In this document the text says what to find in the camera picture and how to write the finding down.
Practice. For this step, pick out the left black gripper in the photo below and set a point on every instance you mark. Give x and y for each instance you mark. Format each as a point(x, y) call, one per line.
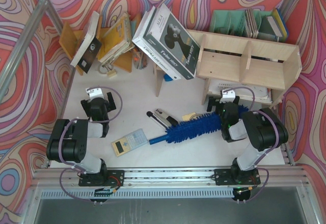
point(110, 102)

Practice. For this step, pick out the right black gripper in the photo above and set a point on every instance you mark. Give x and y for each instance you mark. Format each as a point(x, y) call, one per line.
point(211, 103)

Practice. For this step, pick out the blue microfiber duster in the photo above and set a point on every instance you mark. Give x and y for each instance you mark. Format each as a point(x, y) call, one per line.
point(207, 123)

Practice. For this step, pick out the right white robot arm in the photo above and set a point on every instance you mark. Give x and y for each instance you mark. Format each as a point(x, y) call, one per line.
point(262, 127)

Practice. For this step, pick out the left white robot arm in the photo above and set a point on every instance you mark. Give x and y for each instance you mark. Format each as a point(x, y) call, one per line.
point(68, 140)

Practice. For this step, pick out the light wooden bookshelf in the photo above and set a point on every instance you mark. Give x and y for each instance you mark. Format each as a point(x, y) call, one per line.
point(269, 64)

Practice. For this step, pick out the masking tape roll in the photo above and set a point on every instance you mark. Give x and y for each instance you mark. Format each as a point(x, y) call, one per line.
point(195, 116)

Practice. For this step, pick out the yellow sticky note pad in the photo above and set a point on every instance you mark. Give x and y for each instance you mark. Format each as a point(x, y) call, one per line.
point(187, 117)

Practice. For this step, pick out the brass padlock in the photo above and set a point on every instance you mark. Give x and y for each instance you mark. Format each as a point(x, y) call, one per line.
point(107, 70)

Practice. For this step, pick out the beige black stapler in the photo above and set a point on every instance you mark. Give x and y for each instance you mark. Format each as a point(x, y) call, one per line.
point(166, 118)

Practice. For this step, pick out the spiral notebook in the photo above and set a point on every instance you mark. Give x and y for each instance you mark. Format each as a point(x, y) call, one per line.
point(262, 94)

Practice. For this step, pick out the yellow calculator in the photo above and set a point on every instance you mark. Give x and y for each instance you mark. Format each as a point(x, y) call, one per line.
point(129, 142)

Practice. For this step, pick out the black white paperback book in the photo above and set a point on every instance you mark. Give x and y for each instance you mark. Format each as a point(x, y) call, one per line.
point(88, 45)

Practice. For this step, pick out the pens in cup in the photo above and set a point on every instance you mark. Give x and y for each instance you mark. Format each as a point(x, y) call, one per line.
point(139, 59)

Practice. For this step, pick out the pink plastic bottle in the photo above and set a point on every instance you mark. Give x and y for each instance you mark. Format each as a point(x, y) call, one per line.
point(277, 102)

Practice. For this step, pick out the stack of yellow books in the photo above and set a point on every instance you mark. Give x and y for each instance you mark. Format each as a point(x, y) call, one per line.
point(116, 41)

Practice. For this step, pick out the yellow wooden book stand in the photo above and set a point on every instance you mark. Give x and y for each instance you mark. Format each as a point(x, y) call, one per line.
point(68, 41)

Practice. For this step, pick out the white Czekolada book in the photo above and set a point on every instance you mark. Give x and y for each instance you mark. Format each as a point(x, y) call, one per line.
point(139, 40)

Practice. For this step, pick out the brown notebooks in organizer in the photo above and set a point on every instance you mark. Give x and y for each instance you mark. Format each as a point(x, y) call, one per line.
point(251, 23)

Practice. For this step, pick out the green desk organizer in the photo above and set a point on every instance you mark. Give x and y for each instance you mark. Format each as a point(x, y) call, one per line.
point(233, 22)

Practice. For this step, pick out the Twins story book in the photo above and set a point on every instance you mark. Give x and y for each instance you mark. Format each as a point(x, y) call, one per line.
point(172, 42)

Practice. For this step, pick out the blue yellow book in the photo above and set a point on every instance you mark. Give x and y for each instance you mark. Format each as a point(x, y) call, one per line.
point(276, 14)

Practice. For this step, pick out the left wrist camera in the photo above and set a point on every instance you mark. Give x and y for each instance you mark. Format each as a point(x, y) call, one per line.
point(94, 93)

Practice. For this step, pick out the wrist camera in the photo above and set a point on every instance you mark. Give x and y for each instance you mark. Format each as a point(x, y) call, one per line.
point(94, 93)
point(228, 95)

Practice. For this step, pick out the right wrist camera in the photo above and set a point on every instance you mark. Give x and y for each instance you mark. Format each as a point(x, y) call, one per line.
point(228, 95)

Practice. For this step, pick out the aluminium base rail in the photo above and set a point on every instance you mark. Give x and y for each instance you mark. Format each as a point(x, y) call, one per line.
point(146, 183)

